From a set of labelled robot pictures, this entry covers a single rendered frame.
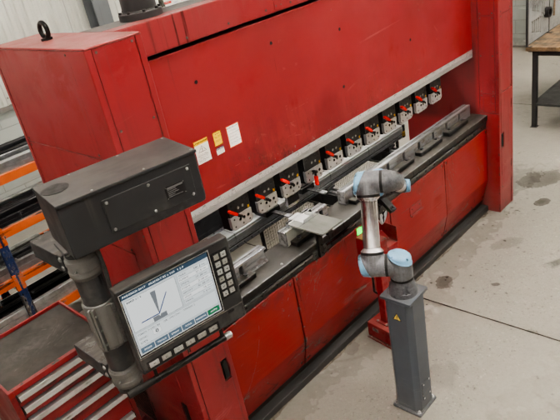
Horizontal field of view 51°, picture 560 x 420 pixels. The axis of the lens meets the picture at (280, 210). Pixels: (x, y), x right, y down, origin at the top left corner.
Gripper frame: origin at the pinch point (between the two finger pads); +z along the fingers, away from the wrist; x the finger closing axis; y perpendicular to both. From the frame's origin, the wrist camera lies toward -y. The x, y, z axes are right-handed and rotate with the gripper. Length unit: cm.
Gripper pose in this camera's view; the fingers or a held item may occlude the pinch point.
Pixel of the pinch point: (382, 222)
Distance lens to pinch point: 360.4
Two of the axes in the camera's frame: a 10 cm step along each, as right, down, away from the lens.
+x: -7.6, 4.2, -5.0
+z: 1.2, 8.5, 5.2
